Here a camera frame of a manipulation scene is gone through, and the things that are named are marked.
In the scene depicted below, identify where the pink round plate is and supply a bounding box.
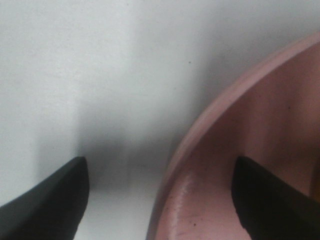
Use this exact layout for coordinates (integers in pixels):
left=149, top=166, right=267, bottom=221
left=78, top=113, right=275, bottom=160
left=146, top=33, right=320, bottom=240

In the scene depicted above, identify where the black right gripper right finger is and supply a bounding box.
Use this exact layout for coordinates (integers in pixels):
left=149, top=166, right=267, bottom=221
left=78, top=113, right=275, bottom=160
left=231, top=156, right=320, bottom=240

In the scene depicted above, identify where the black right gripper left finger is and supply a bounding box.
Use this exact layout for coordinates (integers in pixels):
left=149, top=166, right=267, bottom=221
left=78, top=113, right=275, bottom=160
left=0, top=157, right=90, bottom=240

